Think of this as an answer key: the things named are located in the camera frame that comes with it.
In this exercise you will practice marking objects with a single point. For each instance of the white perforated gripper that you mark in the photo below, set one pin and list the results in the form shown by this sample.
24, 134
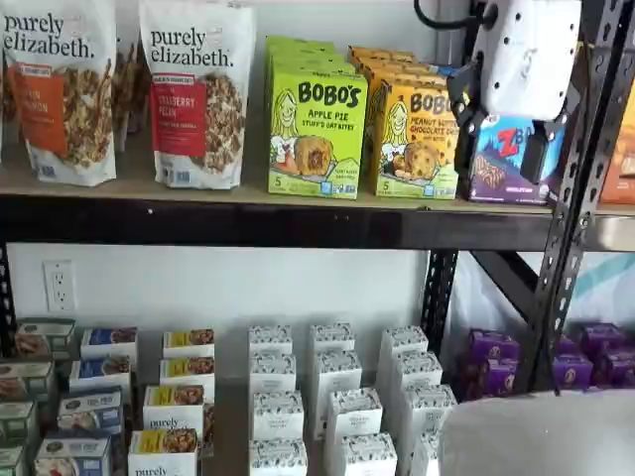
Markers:
526, 54

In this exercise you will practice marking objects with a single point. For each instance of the blue Zbar box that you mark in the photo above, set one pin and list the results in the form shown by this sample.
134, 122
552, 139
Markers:
501, 163

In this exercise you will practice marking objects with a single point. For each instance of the orange Bobo's peanut butter box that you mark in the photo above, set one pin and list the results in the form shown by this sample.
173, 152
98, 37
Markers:
382, 59
377, 49
392, 73
412, 149

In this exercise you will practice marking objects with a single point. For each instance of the large orange snack box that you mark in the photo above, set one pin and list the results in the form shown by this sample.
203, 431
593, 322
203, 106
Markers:
620, 168

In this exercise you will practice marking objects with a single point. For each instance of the purple snack box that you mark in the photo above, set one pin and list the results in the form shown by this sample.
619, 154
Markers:
617, 369
493, 347
602, 337
486, 379
573, 372
565, 345

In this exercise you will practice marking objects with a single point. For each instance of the white organic pantry box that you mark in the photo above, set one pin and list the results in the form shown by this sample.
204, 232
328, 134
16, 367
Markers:
337, 369
332, 337
278, 458
404, 339
426, 456
426, 406
270, 339
273, 372
417, 369
364, 456
278, 414
353, 411

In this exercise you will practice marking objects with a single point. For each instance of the yellow label granola box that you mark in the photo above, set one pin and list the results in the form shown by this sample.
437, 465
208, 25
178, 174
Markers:
188, 342
186, 372
164, 453
173, 406

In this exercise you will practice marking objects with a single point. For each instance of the blue label cereal box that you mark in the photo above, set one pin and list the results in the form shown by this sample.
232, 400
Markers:
89, 411
109, 342
72, 458
99, 372

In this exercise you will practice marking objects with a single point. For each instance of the green label cereal box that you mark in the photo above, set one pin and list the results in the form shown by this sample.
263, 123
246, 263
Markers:
25, 382
17, 421
10, 461
44, 337

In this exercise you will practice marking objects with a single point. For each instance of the white plastic sheet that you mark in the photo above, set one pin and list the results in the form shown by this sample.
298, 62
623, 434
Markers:
491, 307

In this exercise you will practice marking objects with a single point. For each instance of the granola bag red label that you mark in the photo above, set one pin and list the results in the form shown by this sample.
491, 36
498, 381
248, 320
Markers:
198, 99

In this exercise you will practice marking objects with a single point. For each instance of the purely elizabeth granola bag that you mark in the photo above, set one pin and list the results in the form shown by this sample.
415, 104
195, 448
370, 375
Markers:
126, 84

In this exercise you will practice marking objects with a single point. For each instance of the granola bag orange label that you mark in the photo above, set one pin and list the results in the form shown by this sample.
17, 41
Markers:
49, 99

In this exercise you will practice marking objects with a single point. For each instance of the white wall outlet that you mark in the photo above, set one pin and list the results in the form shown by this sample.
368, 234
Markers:
58, 285

